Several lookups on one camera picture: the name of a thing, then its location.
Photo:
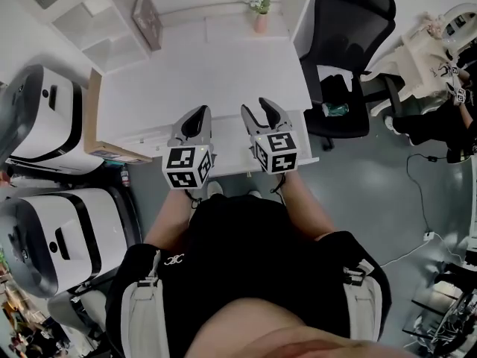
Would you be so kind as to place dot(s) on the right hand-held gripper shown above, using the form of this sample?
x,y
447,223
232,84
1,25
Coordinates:
x,y
277,151

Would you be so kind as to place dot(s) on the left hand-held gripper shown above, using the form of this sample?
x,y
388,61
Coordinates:
x,y
186,162

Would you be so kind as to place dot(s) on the person's left forearm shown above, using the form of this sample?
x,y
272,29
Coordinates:
x,y
167,218

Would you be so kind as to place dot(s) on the person's right forearm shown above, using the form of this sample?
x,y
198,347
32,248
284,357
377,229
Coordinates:
x,y
305,211

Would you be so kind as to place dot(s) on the white desk with wooden side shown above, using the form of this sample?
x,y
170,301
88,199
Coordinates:
x,y
205,77

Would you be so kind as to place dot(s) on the person's left white shoe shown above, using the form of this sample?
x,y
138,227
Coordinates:
x,y
214,188

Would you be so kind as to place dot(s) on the person's white shoe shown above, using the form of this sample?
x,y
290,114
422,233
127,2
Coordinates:
x,y
214,188
254,194

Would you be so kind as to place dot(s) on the green can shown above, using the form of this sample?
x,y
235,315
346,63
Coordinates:
x,y
335,109

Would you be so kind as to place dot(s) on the person's right white shoe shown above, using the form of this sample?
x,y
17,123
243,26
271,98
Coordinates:
x,y
254,194

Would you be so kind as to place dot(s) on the small red-capped bottle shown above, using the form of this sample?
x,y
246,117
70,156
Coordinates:
x,y
125,175

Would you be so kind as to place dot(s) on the grey-brown patterned box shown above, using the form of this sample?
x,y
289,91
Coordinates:
x,y
149,21

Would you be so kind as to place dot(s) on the pink vase with white flowers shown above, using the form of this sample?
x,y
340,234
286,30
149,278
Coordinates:
x,y
259,2

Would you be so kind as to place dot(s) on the black mesh office chair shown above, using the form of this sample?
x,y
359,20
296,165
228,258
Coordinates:
x,y
346,32

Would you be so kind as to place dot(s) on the person's black clothed torso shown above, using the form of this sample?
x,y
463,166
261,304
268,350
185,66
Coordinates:
x,y
238,244

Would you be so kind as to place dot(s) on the white shelf unit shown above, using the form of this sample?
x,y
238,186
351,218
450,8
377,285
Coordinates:
x,y
112,28

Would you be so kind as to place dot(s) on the white and black machine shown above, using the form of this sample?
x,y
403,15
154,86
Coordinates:
x,y
74,237
56,125

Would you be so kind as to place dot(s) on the pink flower bunch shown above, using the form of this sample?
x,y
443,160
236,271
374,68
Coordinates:
x,y
432,22

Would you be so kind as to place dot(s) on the white power plug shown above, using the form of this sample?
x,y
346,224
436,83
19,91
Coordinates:
x,y
429,236

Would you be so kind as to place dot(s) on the oval white-framed mirror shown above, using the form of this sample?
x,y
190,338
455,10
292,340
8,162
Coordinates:
x,y
460,21

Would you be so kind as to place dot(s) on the black frame glass table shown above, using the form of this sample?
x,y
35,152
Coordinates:
x,y
439,304

